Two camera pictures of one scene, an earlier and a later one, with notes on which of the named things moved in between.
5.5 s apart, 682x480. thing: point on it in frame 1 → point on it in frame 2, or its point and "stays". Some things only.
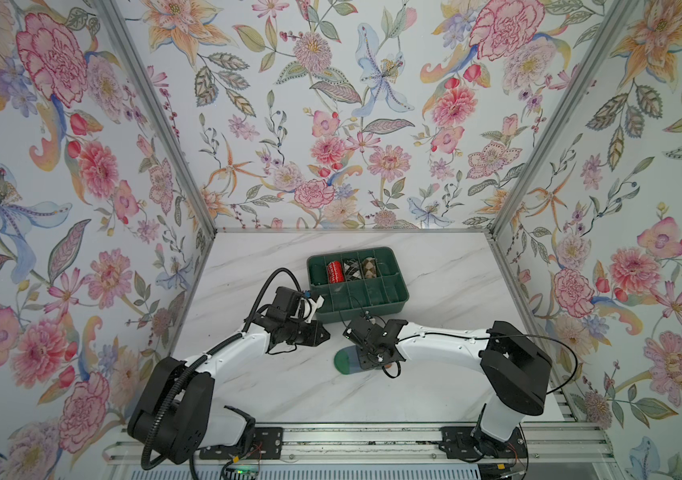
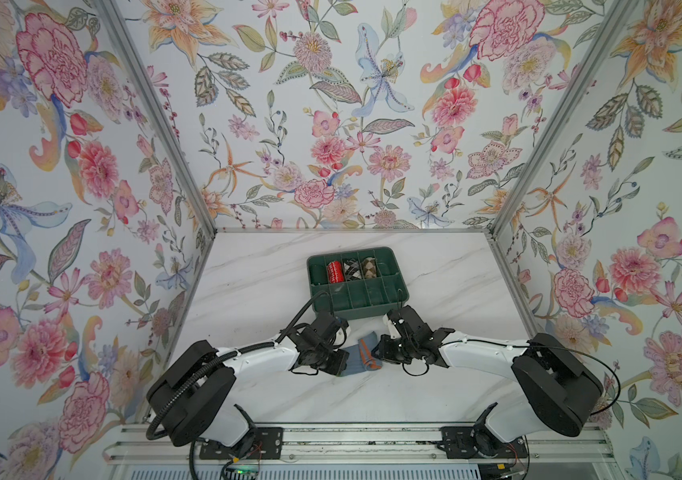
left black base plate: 261,443 stays
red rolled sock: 335,272 stays
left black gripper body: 299,332 → 329,361
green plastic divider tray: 357,283 stays
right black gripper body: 366,359 → 396,350
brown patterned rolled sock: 369,268 stays
